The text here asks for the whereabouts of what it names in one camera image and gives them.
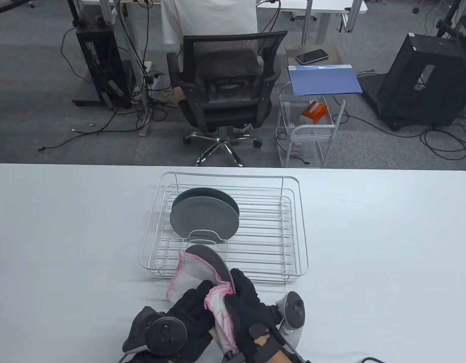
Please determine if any person's left hand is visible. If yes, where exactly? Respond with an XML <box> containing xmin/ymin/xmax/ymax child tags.
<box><xmin>167</xmin><ymin>280</ymin><xmax>218</xmax><ymax>363</ymax></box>

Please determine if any person's right hand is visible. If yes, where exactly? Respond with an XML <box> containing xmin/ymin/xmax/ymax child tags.
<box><xmin>223</xmin><ymin>268</ymin><xmax>282</xmax><ymax>363</ymax></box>

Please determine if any white pink-edged dish cloth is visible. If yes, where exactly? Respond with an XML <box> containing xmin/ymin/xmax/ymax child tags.
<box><xmin>166</xmin><ymin>250</ymin><xmax>237</xmax><ymax>350</ymax></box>

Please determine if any grey plate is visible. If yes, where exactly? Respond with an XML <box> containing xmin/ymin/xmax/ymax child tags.
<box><xmin>170</xmin><ymin>195</ymin><xmax>240</xmax><ymax>241</ymax></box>
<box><xmin>185</xmin><ymin>244</ymin><xmax>237</xmax><ymax>358</ymax></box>

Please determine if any teal plate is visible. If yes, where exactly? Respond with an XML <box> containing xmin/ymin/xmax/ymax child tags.
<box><xmin>172</xmin><ymin>187</ymin><xmax>240</xmax><ymax>227</ymax></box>

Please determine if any black left hand controller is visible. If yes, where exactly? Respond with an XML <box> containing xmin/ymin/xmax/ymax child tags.
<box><xmin>122</xmin><ymin>306</ymin><xmax>188</xmax><ymax>356</ymax></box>

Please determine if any black hand controller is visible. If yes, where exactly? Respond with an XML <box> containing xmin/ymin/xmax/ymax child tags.
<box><xmin>274</xmin><ymin>291</ymin><xmax>305</xmax><ymax>346</ymax></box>
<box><xmin>122</xmin><ymin>306</ymin><xmax>188</xmax><ymax>356</ymax></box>

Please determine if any black right hand controller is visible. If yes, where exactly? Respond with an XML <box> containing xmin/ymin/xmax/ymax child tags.
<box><xmin>274</xmin><ymin>291</ymin><xmax>305</xmax><ymax>346</ymax></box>

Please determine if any white metal cart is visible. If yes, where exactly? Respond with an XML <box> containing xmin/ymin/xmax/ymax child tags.
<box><xmin>276</xmin><ymin>93</ymin><xmax>346</xmax><ymax>169</ymax></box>

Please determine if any black mesh office chair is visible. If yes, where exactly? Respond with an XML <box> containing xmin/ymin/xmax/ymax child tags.
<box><xmin>167</xmin><ymin>30</ymin><xmax>288</xmax><ymax>168</ymax></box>

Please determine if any orange box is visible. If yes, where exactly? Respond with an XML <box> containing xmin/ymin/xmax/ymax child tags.
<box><xmin>299</xmin><ymin>101</ymin><xmax>328</xmax><ymax>124</ymax></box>

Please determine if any blue folder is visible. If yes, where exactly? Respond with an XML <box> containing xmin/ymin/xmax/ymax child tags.
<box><xmin>287</xmin><ymin>64</ymin><xmax>364</xmax><ymax>97</ymax></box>

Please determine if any white power strip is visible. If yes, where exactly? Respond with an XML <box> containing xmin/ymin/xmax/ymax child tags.
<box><xmin>144</xmin><ymin>60</ymin><xmax>161</xmax><ymax>84</ymax></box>

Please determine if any black smartphone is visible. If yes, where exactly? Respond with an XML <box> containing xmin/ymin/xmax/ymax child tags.
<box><xmin>295</xmin><ymin>49</ymin><xmax>329</xmax><ymax>65</ymax></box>

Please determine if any black mesh computer tower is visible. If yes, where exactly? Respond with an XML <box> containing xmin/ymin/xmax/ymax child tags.
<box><xmin>376</xmin><ymin>33</ymin><xmax>466</xmax><ymax>132</ymax></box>

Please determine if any black computer on rolling stand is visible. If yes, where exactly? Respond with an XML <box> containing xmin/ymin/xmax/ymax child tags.
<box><xmin>67</xmin><ymin>0</ymin><xmax>137</xmax><ymax>111</ymax></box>

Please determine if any brown side table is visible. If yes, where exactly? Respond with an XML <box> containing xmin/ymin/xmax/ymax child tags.
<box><xmin>285</xmin><ymin>45</ymin><xmax>343</xmax><ymax>68</ymax></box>

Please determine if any black tripod stand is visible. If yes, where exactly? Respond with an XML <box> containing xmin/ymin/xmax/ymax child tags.
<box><xmin>435</xmin><ymin>0</ymin><xmax>466</xmax><ymax>38</ymax></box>

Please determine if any black office chair base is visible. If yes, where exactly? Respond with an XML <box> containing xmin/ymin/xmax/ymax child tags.
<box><xmin>0</xmin><ymin>0</ymin><xmax>35</xmax><ymax>15</ymax></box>

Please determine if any white wire dish rack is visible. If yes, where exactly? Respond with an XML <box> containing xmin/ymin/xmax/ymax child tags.
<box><xmin>141</xmin><ymin>171</ymin><xmax>309</xmax><ymax>285</ymax></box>

